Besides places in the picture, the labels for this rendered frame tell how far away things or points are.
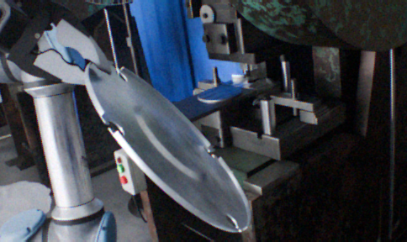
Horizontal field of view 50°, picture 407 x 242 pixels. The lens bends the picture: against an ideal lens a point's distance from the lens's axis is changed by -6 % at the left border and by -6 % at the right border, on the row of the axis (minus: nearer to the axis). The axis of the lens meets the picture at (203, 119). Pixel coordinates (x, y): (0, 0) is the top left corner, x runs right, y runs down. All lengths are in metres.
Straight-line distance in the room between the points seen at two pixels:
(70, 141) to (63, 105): 0.07
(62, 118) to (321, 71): 0.78
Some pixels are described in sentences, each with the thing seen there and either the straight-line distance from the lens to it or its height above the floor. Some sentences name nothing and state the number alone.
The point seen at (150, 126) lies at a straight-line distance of 0.55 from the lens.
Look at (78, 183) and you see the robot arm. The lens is 0.97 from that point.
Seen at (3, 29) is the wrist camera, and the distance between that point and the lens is 0.47.
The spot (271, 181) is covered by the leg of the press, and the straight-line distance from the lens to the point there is 1.07.
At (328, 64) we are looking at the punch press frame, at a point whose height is 0.80.
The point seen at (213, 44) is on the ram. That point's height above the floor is 0.92.
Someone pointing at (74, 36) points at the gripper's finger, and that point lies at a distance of 0.56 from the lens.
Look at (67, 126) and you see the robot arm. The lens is 0.94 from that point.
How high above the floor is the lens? 1.16
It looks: 20 degrees down
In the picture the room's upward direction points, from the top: 9 degrees counter-clockwise
